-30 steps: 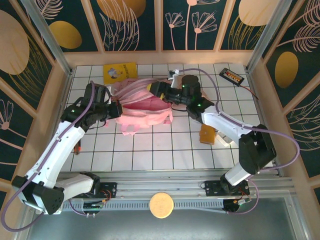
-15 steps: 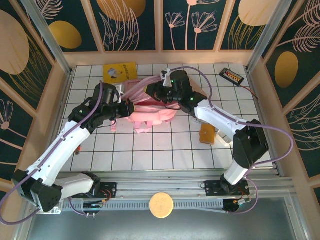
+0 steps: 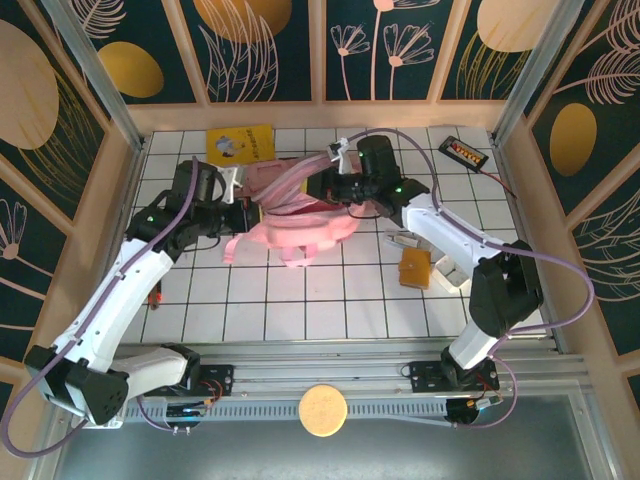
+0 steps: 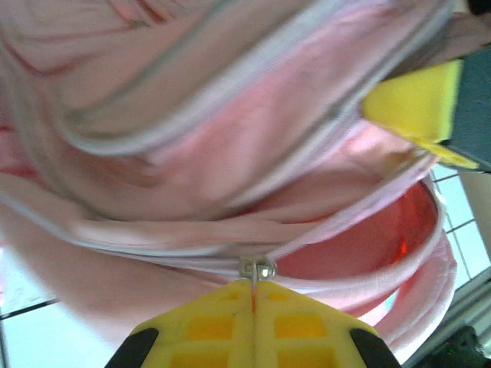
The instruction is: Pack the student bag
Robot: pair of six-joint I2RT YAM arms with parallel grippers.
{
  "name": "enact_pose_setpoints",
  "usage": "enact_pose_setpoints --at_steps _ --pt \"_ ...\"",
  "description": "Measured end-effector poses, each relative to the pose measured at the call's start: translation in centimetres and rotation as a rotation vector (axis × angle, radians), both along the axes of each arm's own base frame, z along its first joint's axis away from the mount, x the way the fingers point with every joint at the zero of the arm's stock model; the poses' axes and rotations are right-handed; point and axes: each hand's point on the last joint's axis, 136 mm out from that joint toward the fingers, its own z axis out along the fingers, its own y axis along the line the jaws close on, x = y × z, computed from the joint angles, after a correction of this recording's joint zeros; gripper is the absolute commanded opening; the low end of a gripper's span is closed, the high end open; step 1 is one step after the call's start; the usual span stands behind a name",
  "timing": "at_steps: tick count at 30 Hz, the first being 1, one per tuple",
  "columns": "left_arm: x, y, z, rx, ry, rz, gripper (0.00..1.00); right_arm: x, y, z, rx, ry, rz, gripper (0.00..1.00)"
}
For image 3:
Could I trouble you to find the aluminium rail frame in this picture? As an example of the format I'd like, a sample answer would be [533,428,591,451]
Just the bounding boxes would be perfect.
[49,339,586,401]

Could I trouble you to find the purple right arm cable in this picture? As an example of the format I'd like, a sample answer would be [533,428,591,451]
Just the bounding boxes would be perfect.
[344,128,596,431]

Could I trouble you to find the grey slotted cable duct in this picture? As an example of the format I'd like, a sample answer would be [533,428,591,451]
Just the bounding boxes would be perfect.
[122,399,451,425]

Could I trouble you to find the black charging board yellow connectors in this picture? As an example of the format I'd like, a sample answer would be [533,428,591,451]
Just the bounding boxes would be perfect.
[438,135,490,174]

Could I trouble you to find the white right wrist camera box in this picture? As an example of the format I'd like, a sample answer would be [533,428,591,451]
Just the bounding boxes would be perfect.
[327,137,359,176]

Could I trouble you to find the round cork disc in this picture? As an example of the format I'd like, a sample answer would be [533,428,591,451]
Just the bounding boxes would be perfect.
[298,383,348,439]

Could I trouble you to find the white plastic box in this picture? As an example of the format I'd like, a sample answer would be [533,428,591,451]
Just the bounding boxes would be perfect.
[432,254,472,292]

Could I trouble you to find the yellow book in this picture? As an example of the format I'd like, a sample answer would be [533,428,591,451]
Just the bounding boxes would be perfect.
[205,124,275,166]

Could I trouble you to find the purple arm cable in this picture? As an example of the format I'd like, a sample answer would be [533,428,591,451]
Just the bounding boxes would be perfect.
[344,128,596,431]
[0,157,209,459]

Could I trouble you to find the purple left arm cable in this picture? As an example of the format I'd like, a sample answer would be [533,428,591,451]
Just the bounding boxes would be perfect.
[0,157,209,459]

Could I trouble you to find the clear plastic pencil case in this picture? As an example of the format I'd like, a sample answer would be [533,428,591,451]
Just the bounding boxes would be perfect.
[383,228,431,251]

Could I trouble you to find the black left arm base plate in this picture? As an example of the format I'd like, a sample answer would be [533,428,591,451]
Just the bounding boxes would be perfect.
[143,363,235,399]

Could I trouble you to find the pink backpack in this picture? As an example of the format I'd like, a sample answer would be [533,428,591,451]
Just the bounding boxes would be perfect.
[222,152,362,270]

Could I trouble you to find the aluminium corner post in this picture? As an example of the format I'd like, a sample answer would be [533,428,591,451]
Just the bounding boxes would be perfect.
[39,0,147,152]
[491,0,585,147]

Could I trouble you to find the brown leather wallet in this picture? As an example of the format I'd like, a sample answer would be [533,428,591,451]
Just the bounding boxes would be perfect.
[398,248,432,290]

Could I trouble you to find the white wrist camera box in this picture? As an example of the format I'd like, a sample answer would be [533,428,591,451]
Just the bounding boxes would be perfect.
[213,163,247,206]
[327,137,359,176]

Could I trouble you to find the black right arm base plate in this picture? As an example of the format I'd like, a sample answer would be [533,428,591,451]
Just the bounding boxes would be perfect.
[408,359,500,394]

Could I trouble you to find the red and black cable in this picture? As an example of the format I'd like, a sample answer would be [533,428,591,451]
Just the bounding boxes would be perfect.
[477,167,519,200]

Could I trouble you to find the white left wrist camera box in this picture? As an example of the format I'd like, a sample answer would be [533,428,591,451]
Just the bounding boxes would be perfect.
[213,163,247,206]

